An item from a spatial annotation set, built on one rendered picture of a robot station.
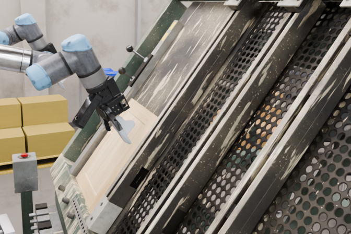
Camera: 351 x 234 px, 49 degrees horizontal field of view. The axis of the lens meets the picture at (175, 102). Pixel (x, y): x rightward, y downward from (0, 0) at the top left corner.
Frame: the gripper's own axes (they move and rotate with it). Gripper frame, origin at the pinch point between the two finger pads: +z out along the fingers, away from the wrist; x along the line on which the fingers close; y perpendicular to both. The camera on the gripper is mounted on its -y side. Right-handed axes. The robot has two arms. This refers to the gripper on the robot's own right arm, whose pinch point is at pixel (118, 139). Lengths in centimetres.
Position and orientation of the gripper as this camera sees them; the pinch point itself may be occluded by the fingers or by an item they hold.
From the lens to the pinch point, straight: 127.1
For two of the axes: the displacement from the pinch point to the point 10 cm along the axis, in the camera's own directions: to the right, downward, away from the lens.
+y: 7.5, -5.4, 3.8
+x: -5.6, -2.1, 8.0
